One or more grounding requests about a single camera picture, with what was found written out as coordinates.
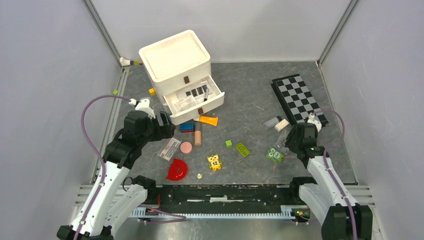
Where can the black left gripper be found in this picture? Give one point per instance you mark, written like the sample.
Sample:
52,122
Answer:
163,131

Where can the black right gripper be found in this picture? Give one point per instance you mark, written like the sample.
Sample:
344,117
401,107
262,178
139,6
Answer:
289,142

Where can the clear plastic bag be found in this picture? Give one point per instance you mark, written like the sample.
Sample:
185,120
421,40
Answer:
280,144

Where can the clear packet white strips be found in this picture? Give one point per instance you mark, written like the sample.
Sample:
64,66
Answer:
185,103

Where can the white three-drawer organizer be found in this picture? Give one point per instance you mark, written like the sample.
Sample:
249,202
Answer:
178,62

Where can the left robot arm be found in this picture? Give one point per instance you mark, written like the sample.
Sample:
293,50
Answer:
100,218

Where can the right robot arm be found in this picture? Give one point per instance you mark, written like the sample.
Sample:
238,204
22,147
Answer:
340,215

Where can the blue red duplo brick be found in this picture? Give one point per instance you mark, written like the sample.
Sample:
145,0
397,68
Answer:
187,127

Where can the beige small block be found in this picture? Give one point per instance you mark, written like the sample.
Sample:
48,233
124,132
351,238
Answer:
281,125

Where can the false eyelash case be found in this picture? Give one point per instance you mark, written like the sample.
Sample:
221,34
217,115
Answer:
169,148

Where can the pink round sponge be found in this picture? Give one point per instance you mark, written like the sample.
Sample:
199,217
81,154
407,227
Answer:
186,147

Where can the beige foundation bottle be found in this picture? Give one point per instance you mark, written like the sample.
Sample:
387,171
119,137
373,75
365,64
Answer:
197,134

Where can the yellow small cube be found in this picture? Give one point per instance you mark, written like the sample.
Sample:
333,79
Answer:
152,92

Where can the small glass bottle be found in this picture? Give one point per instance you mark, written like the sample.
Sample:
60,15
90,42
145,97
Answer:
272,122

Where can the black grey chessboard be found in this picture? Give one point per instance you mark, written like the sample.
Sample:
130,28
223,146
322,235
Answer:
296,99

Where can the orange cream tube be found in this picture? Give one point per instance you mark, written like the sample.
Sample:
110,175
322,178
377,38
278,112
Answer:
213,121

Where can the red arch brick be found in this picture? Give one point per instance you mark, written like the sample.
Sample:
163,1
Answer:
177,170

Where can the eyeshadow palette in drawer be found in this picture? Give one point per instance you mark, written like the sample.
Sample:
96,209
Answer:
197,92

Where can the lime green flat brick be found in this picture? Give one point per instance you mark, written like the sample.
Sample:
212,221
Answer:
241,148

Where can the yellow owl brick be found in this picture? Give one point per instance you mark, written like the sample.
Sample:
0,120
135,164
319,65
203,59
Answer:
214,162

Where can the small lime green cube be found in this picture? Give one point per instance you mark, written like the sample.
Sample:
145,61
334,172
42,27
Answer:
228,143

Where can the white corner block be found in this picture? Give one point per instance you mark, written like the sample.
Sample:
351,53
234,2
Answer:
124,62

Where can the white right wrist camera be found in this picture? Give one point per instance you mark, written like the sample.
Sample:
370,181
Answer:
311,119

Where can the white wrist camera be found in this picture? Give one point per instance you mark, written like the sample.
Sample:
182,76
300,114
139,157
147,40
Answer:
143,105
311,119

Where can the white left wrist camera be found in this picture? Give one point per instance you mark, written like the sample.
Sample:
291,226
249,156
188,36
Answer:
143,105

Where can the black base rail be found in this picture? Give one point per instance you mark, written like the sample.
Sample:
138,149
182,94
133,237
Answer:
223,198

